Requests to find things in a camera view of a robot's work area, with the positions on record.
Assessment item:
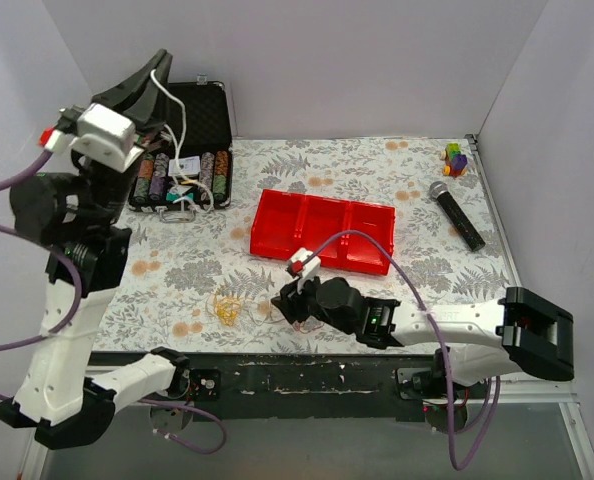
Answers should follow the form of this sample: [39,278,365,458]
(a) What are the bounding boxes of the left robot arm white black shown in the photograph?
[0,50,190,450]

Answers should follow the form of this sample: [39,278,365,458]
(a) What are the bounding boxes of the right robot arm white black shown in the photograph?
[271,277,574,398]

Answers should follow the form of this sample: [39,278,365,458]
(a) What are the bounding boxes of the black poker chip case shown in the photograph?
[128,80,233,214]

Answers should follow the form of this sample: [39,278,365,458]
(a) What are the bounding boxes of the red three-compartment bin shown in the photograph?
[250,189,396,276]

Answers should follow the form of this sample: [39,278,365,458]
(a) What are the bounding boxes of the floral patterned mat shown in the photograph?
[83,137,534,356]

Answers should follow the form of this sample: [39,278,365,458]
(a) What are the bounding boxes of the black microphone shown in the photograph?
[429,181,486,252]

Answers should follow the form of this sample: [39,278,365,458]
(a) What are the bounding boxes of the colourful toy block train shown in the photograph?
[440,142,468,178]

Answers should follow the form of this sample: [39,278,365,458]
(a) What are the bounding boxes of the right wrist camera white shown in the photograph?
[287,248,321,293]

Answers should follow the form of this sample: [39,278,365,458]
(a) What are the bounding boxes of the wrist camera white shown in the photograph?
[70,103,144,173]
[287,248,321,293]

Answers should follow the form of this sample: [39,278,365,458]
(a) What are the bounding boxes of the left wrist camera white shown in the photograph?
[70,103,144,173]

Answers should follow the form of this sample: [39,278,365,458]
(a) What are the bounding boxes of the yellow cable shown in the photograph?
[206,292,248,329]

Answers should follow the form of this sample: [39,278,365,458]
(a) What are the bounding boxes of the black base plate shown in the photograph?
[66,351,550,422]

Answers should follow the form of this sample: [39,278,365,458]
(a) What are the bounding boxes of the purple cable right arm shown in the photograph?
[308,229,503,472]

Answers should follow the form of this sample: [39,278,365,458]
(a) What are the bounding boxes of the aluminium frame rail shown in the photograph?
[16,133,594,480]

